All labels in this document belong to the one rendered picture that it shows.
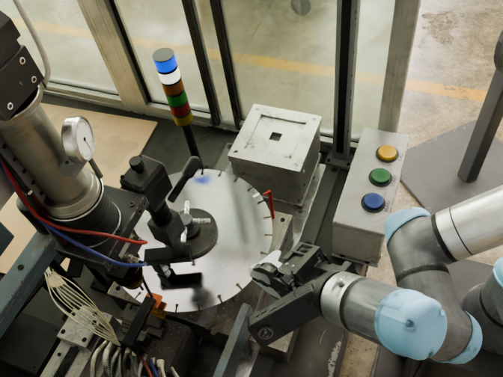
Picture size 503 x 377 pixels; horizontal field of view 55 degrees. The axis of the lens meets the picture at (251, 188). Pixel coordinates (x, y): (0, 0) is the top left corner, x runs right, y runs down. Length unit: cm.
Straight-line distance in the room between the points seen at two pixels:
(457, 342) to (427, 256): 12
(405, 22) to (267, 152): 41
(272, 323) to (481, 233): 31
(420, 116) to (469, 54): 54
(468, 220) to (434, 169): 157
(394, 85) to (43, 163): 79
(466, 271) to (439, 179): 110
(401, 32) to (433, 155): 134
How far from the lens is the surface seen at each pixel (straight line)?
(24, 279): 95
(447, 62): 283
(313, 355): 107
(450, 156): 234
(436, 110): 256
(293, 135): 118
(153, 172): 70
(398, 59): 108
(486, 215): 72
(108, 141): 150
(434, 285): 71
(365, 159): 114
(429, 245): 73
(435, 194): 220
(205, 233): 97
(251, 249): 95
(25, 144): 55
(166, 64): 103
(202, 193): 104
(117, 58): 142
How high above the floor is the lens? 177
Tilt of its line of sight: 53 degrees down
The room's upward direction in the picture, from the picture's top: 11 degrees counter-clockwise
